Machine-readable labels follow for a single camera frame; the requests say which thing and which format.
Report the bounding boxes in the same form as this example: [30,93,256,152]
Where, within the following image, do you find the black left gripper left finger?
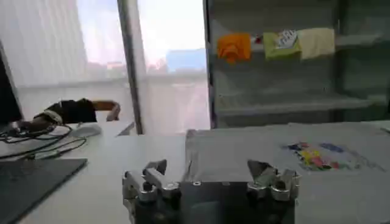
[121,159,181,211]

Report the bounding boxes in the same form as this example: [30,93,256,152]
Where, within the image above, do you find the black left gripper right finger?
[246,159,302,202]

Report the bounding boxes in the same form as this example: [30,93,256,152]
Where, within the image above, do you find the pale shirt with colourful print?
[182,121,390,224]

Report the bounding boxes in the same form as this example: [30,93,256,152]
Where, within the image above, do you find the person's hand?
[11,117,49,133]

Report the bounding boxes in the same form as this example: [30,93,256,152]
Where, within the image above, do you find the white computer mouse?
[67,122,103,138]

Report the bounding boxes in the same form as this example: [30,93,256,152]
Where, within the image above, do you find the metal shelf rack with goods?
[203,0,390,129]

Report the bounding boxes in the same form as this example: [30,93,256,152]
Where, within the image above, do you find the black flat mat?
[0,157,89,224]

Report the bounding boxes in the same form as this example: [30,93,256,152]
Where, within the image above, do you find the dark monitor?
[0,42,24,125]

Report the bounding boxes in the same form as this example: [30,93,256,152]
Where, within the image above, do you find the black cable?
[0,136,88,161]
[0,124,74,144]

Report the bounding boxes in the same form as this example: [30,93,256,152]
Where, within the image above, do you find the grey window frame post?
[116,0,144,135]

